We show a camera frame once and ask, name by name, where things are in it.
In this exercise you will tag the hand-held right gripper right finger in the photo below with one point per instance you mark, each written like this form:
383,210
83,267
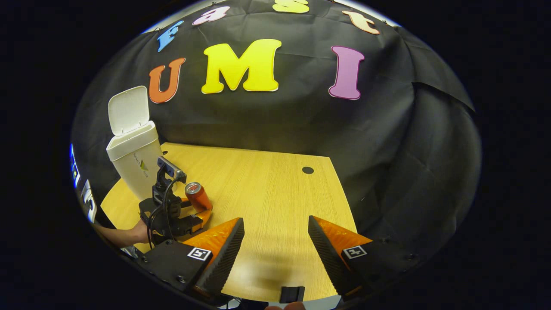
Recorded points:
329,258

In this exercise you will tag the black desk grommet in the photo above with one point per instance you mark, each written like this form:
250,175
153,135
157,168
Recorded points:
308,170

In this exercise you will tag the white side desk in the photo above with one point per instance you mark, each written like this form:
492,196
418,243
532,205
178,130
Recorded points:
88,202

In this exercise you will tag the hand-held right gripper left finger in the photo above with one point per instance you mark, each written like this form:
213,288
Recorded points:
224,262

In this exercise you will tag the computer monitor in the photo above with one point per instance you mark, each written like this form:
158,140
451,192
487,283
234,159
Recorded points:
73,165

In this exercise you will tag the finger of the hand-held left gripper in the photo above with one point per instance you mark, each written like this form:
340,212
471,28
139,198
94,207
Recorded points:
185,202
204,217

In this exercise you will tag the black backdrop cloth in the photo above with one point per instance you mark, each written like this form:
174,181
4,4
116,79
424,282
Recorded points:
301,116

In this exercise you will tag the white desktop garbage bin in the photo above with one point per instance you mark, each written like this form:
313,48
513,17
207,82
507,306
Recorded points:
133,163

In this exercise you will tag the red pop can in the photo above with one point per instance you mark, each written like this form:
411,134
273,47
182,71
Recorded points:
199,199

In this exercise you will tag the wooden desktop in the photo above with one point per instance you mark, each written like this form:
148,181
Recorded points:
267,193

